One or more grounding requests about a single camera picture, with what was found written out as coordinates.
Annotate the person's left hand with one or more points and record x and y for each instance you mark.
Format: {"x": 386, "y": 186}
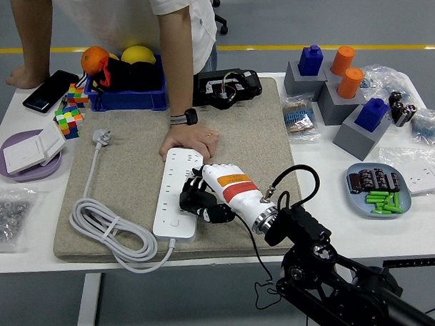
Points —
{"x": 190, "y": 137}

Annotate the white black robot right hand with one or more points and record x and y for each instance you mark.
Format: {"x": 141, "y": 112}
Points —
{"x": 238, "y": 196}

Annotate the person's right hand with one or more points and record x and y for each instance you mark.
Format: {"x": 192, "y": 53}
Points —
{"x": 25, "y": 79}

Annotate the white power strip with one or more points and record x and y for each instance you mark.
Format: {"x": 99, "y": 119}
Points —
{"x": 174, "y": 168}

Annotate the black plug adapter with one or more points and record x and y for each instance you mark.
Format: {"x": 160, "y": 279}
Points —
{"x": 187, "y": 202}

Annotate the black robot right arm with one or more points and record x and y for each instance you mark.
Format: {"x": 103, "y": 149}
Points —
{"x": 301, "y": 223}

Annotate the black wristwatch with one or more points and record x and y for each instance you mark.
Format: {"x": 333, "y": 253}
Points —
{"x": 190, "y": 116}

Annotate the black smartphone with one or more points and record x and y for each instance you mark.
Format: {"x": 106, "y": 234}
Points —
{"x": 48, "y": 91}

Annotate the grey-brown mat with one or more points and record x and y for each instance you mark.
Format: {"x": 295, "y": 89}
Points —
{"x": 240, "y": 135}

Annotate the colourful puzzle cube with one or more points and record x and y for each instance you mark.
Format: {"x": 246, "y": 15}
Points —
{"x": 69, "y": 122}
{"x": 77, "y": 95}

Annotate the blue plastic bin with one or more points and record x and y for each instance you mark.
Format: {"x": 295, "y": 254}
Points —
{"x": 134, "y": 99}

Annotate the orange fruit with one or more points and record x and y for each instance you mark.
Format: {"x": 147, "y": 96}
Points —
{"x": 92, "y": 60}

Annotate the black pouch with red trim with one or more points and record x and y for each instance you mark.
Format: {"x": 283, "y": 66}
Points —
{"x": 134, "y": 78}

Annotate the purple plate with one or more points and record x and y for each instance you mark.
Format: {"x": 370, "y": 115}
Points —
{"x": 31, "y": 174}

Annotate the yellow lemon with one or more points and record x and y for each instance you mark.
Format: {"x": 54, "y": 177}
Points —
{"x": 137, "y": 54}

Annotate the person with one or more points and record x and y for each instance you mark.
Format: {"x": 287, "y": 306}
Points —
{"x": 119, "y": 16}

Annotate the black office chair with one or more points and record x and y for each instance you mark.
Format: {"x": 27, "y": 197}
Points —
{"x": 224, "y": 27}

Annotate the dark brown capacitor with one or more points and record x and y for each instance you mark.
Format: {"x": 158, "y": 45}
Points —
{"x": 354, "y": 183}
{"x": 367, "y": 179}
{"x": 380, "y": 178}
{"x": 393, "y": 181}

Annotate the blue-grey plate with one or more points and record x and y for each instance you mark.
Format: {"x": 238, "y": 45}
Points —
{"x": 355, "y": 200}

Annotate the grey socket block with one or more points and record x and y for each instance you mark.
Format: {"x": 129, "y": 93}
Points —
{"x": 333, "y": 110}
{"x": 354, "y": 139}
{"x": 299, "y": 85}
{"x": 328, "y": 75}

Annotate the clear bag of metal nuts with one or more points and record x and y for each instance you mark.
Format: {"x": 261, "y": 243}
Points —
{"x": 6, "y": 216}

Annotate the blue square peg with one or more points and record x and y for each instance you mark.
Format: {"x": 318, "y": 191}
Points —
{"x": 310, "y": 62}
{"x": 371, "y": 116}

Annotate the pile of green cylinders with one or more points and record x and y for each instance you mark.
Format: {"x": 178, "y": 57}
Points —
{"x": 382, "y": 202}

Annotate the orange cylinder peg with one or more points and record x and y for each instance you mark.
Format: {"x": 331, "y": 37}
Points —
{"x": 342, "y": 60}
{"x": 350, "y": 83}

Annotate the clear plastic bag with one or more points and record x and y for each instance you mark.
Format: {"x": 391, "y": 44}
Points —
{"x": 393, "y": 156}

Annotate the black capacitor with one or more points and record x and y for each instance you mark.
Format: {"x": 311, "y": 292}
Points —
{"x": 398, "y": 111}
{"x": 409, "y": 112}
{"x": 395, "y": 97}

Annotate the black table control panel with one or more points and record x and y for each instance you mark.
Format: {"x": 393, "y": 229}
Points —
{"x": 407, "y": 263}

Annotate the white table leg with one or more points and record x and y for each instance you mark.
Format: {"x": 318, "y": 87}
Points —
{"x": 89, "y": 301}

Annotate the crumpled clear component bag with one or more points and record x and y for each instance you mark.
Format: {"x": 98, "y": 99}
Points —
{"x": 381, "y": 79}

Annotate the clear bag of blue resistors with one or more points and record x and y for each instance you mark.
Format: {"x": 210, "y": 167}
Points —
{"x": 427, "y": 127}

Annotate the white wall switch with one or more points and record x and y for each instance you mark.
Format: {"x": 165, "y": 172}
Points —
{"x": 24, "y": 156}

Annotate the white wall socket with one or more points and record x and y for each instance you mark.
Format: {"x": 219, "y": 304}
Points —
{"x": 424, "y": 179}

